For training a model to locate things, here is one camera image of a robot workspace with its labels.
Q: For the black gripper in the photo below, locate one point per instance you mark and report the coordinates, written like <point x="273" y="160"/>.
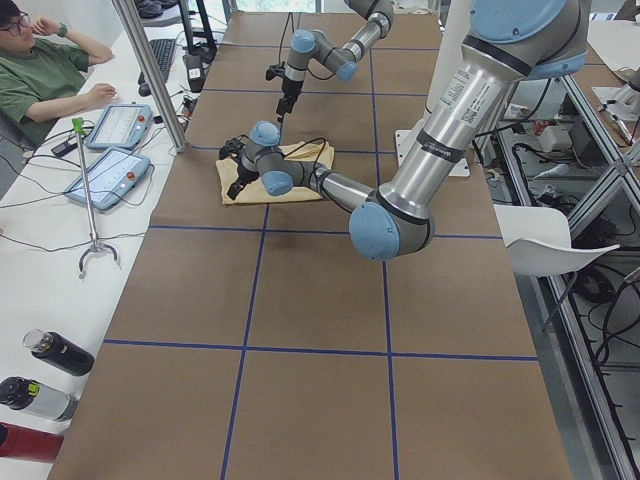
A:
<point x="288" y="90"/>
<point x="243" y="176"/>

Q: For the cream long-sleeve graphic shirt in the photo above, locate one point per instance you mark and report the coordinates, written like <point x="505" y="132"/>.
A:
<point x="278" y="188"/>

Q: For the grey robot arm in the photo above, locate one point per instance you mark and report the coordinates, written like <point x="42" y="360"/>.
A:
<point x="507" y="42"/>
<point x="342" y="61"/>

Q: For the lower blue teach pendant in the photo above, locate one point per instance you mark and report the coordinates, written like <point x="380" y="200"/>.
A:
<point x="113" y="174"/>

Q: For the blue teach pendant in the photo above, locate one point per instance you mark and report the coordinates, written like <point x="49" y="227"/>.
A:
<point x="113" y="174"/>
<point x="120" y="125"/>

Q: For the upper blue teach pendant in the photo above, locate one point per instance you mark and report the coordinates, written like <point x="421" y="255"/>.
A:
<point x="120" y="125"/>

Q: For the black keyboard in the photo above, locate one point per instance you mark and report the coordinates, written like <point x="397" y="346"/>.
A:
<point x="163" y="51"/>

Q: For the metal reacher grabber tool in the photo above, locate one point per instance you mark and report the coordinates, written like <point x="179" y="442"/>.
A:
<point x="97" y="245"/>

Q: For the small black phone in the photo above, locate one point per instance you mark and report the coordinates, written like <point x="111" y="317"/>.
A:
<point x="63" y="148"/>

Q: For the seated person green shirt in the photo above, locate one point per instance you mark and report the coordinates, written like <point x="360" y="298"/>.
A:
<point x="43" y="63"/>

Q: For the black water bottle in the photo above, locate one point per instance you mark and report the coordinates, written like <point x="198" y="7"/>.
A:
<point x="59" y="352"/>

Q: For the white plastic chair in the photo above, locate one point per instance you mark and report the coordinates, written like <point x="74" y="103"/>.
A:
<point x="538" y="241"/>

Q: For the red bottle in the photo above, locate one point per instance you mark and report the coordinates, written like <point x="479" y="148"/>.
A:
<point x="22" y="443"/>

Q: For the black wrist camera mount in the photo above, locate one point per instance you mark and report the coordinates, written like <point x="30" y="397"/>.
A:
<point x="232" y="148"/>
<point x="275" y="71"/>

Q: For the aluminium frame post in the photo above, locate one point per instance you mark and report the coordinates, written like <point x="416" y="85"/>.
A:
<point x="137" y="36"/>

